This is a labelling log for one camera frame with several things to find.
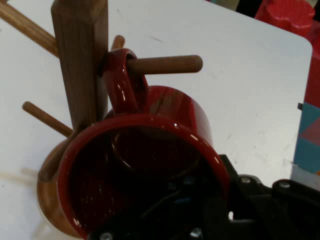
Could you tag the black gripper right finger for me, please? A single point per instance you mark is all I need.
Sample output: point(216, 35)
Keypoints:
point(275, 215)

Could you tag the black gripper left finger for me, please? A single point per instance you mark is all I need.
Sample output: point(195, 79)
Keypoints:
point(180, 215)

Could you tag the red enamel mug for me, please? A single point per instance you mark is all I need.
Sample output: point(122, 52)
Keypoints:
point(175, 110)

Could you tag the teal foam floor mat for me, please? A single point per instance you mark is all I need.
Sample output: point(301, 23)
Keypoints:
point(310, 150)

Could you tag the black table edge clip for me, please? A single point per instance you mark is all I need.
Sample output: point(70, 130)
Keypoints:
point(300, 105)

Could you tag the brown wooden mug tree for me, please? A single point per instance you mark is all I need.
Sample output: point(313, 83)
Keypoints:
point(77, 62)

